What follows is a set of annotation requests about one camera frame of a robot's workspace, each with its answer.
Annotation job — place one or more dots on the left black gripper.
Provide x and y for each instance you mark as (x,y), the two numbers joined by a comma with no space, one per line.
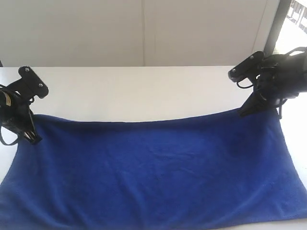
(15,115)

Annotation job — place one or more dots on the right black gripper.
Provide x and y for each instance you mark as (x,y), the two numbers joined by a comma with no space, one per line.
(285,78)

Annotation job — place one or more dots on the blue microfibre towel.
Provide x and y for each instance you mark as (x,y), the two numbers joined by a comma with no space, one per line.
(204,172)

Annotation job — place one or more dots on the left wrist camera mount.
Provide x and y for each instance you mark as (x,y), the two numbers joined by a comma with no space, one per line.
(29,85)

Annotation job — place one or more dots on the dark window frame post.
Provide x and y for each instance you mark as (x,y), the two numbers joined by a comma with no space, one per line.
(276,27)

